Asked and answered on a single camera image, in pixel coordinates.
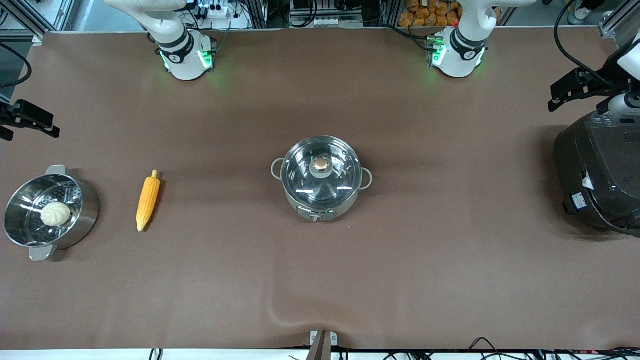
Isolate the black cable bundle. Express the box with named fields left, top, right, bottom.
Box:
left=385, top=337, right=640, bottom=360

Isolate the black rice cooker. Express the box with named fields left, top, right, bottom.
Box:
left=553, top=111, right=640, bottom=237

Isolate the aluminium frame profile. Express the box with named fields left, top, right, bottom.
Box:
left=597, top=0, right=640, bottom=40
left=0, top=0, right=76, bottom=46

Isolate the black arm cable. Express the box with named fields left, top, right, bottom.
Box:
left=0, top=44, right=33, bottom=90
left=554, top=0, right=608, bottom=81

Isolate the yellow corn cob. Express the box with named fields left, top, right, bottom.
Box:
left=136, top=170, right=162, bottom=233

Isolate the bag of orange buns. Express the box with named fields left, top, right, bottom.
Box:
left=397, top=0, right=463, bottom=28

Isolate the brown table mat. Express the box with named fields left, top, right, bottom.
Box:
left=0, top=27, right=640, bottom=351

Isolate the metal table clamp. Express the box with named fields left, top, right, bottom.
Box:
left=306, top=330, right=339, bottom=360

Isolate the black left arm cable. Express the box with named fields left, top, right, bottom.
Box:
left=554, top=0, right=608, bottom=81

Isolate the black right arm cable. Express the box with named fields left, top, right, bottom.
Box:
left=0, top=44, right=33, bottom=90

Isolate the white power strip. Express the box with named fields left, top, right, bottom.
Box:
left=192, top=0, right=251, bottom=28

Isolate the white steamed bun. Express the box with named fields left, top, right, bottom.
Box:
left=40, top=202, right=72, bottom=227

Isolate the stainless steel steamer pot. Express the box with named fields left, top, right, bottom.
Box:
left=3, top=165, right=100, bottom=262

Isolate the grey electric cooking pot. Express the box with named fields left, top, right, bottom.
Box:
left=271, top=135, right=373, bottom=223

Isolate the glass lid with copper knob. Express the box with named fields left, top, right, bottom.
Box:
left=280, top=136, right=363, bottom=202

